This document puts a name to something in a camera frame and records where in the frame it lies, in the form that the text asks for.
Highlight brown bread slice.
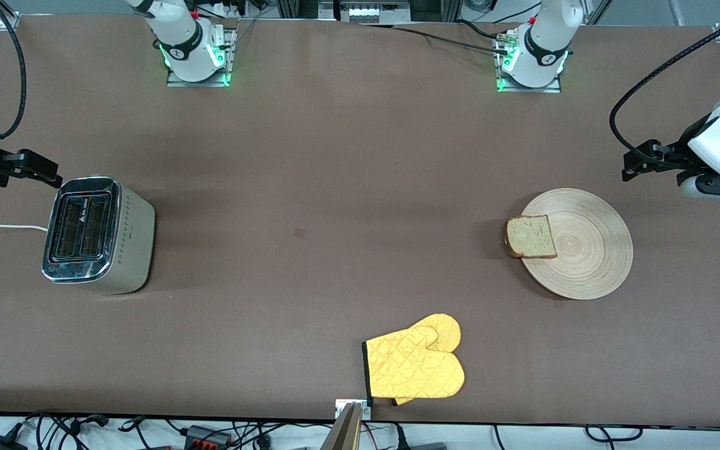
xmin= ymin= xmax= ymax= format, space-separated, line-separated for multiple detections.
xmin=506 ymin=215 xmax=558 ymax=259

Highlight small metal mounting bracket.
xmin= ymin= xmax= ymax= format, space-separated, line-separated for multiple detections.
xmin=335 ymin=399 xmax=372 ymax=421

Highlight round wooden plate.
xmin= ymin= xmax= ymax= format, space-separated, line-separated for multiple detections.
xmin=518 ymin=187 xmax=634 ymax=301

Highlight black box orange connectors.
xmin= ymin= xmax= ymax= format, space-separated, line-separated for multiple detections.
xmin=184 ymin=425 xmax=233 ymax=449

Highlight white terminal block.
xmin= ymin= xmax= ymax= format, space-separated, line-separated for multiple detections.
xmin=335 ymin=0 xmax=412 ymax=24

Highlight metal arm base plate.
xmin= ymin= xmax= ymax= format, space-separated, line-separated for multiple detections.
xmin=166 ymin=28 xmax=234 ymax=88
xmin=496 ymin=31 xmax=563 ymax=94

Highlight long black table cable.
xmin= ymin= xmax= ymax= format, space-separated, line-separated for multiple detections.
xmin=360 ymin=24 xmax=511 ymax=56

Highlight yellow quilted oven mitt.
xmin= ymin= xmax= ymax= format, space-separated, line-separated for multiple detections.
xmin=362 ymin=313 xmax=465 ymax=407

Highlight aluminium profile bar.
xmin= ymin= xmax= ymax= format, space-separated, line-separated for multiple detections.
xmin=321 ymin=403 xmax=364 ymax=450

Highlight silver two-slot toaster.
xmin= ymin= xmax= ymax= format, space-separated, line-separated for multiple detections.
xmin=41 ymin=176 xmax=156 ymax=296

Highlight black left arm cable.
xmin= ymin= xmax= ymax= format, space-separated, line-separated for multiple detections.
xmin=609 ymin=3 xmax=720 ymax=166

